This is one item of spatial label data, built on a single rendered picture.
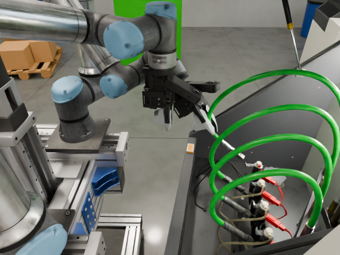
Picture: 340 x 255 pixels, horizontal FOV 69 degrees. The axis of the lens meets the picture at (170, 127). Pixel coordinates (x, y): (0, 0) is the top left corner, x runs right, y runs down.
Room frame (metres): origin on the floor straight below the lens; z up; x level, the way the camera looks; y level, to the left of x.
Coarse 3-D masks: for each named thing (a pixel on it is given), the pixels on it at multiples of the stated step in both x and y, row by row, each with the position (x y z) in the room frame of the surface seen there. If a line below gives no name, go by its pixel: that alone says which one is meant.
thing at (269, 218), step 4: (268, 216) 0.41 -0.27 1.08; (272, 216) 0.41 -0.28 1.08; (268, 220) 0.40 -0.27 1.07; (272, 220) 0.40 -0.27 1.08; (276, 220) 0.40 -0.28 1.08; (272, 224) 0.39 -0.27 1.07; (276, 224) 0.39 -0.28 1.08; (280, 224) 0.39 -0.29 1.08; (280, 228) 0.38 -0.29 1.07; (284, 228) 0.38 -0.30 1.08
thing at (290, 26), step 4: (284, 0) 0.89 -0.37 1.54; (284, 4) 0.89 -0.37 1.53; (288, 4) 0.89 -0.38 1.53; (284, 8) 0.89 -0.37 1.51; (288, 8) 0.88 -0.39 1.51; (284, 12) 0.89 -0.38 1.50; (288, 12) 0.88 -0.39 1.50; (288, 16) 0.88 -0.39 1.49; (288, 20) 0.88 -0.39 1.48; (288, 24) 0.88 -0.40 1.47; (292, 24) 0.88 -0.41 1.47; (288, 28) 0.88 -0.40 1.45; (292, 32) 0.88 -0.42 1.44; (292, 36) 0.88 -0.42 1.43; (292, 40) 0.88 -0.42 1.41; (296, 52) 0.87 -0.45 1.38; (296, 56) 0.87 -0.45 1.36; (296, 60) 0.87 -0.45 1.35; (296, 68) 0.88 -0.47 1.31; (300, 68) 0.86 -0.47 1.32; (296, 76) 0.86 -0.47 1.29; (300, 76) 0.86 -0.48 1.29
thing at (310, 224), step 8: (248, 176) 0.36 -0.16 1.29; (256, 176) 0.35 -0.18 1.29; (264, 176) 0.35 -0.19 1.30; (296, 176) 0.34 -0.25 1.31; (304, 176) 0.34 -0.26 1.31; (232, 184) 0.36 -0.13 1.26; (240, 184) 0.36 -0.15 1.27; (312, 184) 0.33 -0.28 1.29; (224, 192) 0.36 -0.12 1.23; (320, 192) 0.33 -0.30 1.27; (216, 200) 0.37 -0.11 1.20; (320, 200) 0.33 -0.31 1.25; (320, 208) 0.33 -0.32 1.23; (216, 216) 0.37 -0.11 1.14; (312, 216) 0.33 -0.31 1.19; (224, 224) 0.36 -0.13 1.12; (312, 224) 0.33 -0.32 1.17; (232, 232) 0.36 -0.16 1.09; (240, 232) 0.36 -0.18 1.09; (304, 232) 0.33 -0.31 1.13; (248, 240) 0.35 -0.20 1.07
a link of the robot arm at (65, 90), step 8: (64, 80) 0.87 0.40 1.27; (72, 80) 0.87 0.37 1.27; (80, 80) 0.87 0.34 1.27; (56, 88) 0.82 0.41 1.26; (64, 88) 0.82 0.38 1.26; (72, 88) 0.82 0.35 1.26; (80, 88) 0.84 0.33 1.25; (88, 88) 0.88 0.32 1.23; (56, 96) 0.80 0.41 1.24; (64, 96) 0.80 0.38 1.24; (72, 96) 0.81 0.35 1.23; (80, 96) 0.83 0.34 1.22; (88, 96) 0.86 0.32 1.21; (56, 104) 0.81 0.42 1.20; (64, 104) 0.79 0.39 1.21; (72, 104) 0.80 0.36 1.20; (80, 104) 0.82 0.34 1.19; (88, 104) 0.86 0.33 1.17; (64, 112) 0.80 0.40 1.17; (72, 112) 0.80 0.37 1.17; (80, 112) 0.82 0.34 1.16
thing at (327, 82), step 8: (264, 72) 0.62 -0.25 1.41; (272, 72) 0.61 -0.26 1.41; (280, 72) 0.60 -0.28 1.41; (288, 72) 0.59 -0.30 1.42; (296, 72) 0.59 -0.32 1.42; (304, 72) 0.58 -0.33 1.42; (312, 72) 0.58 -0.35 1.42; (248, 80) 0.62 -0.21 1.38; (320, 80) 0.57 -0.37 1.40; (328, 80) 0.57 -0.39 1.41; (232, 88) 0.63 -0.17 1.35; (336, 88) 0.56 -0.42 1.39; (224, 96) 0.64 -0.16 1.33; (336, 96) 0.56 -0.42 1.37; (216, 104) 0.64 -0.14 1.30; (208, 112) 0.65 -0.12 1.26; (216, 136) 0.64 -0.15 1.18
